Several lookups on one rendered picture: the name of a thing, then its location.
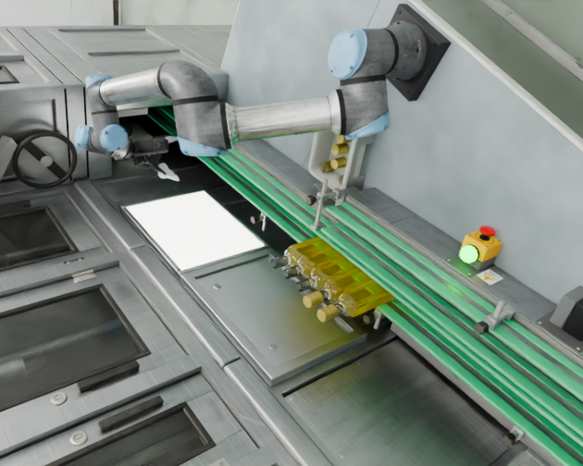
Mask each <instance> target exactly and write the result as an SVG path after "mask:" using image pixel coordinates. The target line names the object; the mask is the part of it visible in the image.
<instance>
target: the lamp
mask: <svg viewBox="0 0 583 466"><path fill-rule="evenodd" d="M460 257H461V259H462V260H463V261H464V262H466V263H472V262H474V261H476V260H477V259H478V258H479V250H478V248H477V247H476V246H475V245H472V244H468V245H466V246H464V247H463V248H462V249H461V250H460Z"/></svg>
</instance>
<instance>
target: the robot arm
mask: <svg viewBox="0 0 583 466"><path fill-rule="evenodd" d="M426 57H427V41H426V37H425V34H424V32H423V31H422V30H421V28H420V27H419V26H418V25H417V24H415V23H414V22H412V21H397V22H394V23H392V24H391V25H389V26H387V27H385V28H383V29H360V28H354V29H351V30H345V31H341V32H340V33H339V34H337V36H336V37H335V38H334V40H333V43H331V45H330V48H329V56H328V62H329V70H330V72H332V75H333V76H334V77H335V78H337V79H339V80H340V85H341V88H340V89H337V90H333V91H332V92H331V93H330V95H329V96H327V97H319V98H312V99H304V100H297V101H289V102H281V103H274V104H260V105H252V106H245V107H236V108H235V107H232V106H231V105H229V104H228V103H223V104H220V103H219V99H218V92H217V86H216V84H215V83H214V81H213V80H212V79H211V77H210V76H209V75H208V74H207V73H206V72H205V71H204V70H203V69H201V68H200V67H198V66H196V65H195V64H193V63H191V62H188V61H184V60H170V61H167V62H164V63H162V64H161V65H160V66H159V67H158V68H154V69H150V70H145V71H142V72H138V73H134V74H130V75H126V76H122V77H118V78H114V79H111V76H110V75H108V74H96V75H91V76H88V77H86V79H85V83H86V92H87V94H88V99H89V105H90V109H91V114H92V120H93V127H91V126H85V125H80V126H78V128H77V129H76V132H75V136H74V144H75V146H76V147H77V148H79V149H82V150H84V151H89V152H93V153H100V154H104V155H109V156H114V158H123V159H128V158H130V159H133V161H134V166H138V167H142V168H146V169H149V168H152V169H153V170H154V171H156V172H159V173H158V176H160V177H161V178H170V179H173V180H177V181H179V180H180V179H179V177H178V175H176V174H174V173H173V171H172V170H170V169H169V168H168V167H167V165H166V164H165V163H162V164H159V163H158V161H159V160H160V159H162V157H161V156H160V154H161V153H167V152H168V144H169V143H172V142H173V141H179V144H180V150H181V151H182V153H184V154H186V155H190V156H222V155H226V154H227V150H228V149H233V148H234V147H235V146H236V144H237V143H238V142H240V141H252V140H260V139H268V138H276V137H283V136H291V135H298V134H305V133H313V132H321V131H329V130H331V131H333V132H334V133H336V134H337V135H338V136H339V135H344V137H345V139H346V140H354V139H359V138H363V137H366V136H370V135H374V134H377V133H380V132H382V131H384V130H386V129H387V128H388V126H389V124H390V122H389V112H390V110H389V106H388V94H387V82H386V77H388V78H390V79H393V80H410V79H412V78H414V77H415V76H416V75H417V74H418V73H419V72H420V71H421V69H422V67H423V66H424V64H425V61H426ZM163 97H167V98H168V99H171V100H172V103H173V110H174V116H175V121H176V128H177V133H178V136H177V137H173V136H163V135H159V136H155V137H154V138H152V139H149V140H142V141H135V142H134V143H133V140H132V138H129V137H128V133H127V131H126V130H125V129H124V128H122V127H121V126H120V124H119V118H118V109H117V106H118V105H123V104H132V103H138V102H142V101H148V100H153V99H158V98H163ZM143 166H146V167H143Z"/></svg>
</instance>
